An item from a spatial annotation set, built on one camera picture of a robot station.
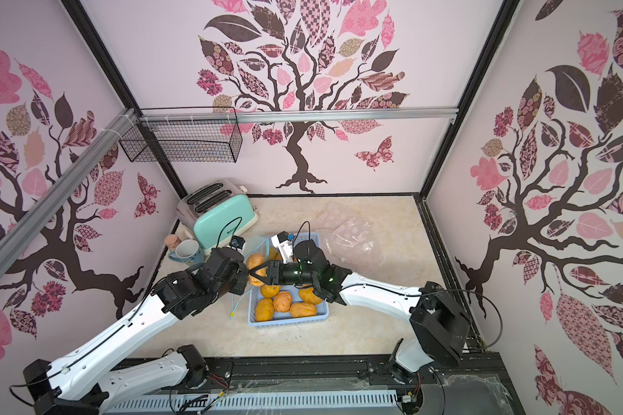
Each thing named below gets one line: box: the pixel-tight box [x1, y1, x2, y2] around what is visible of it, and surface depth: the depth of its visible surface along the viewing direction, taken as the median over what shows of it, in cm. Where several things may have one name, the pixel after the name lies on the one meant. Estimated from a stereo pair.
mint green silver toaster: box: [176, 178, 259, 255], surface depth 97 cm
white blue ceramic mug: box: [167, 238, 205, 265], surface depth 93 cm
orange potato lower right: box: [255, 298, 276, 322], surface depth 83 cm
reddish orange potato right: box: [273, 290, 293, 313], surface depth 84 cm
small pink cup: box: [164, 234, 181, 253], surface depth 94 cm
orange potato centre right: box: [260, 283, 282, 299], surface depth 86 cm
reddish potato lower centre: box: [298, 287, 323, 305], surface depth 85 cm
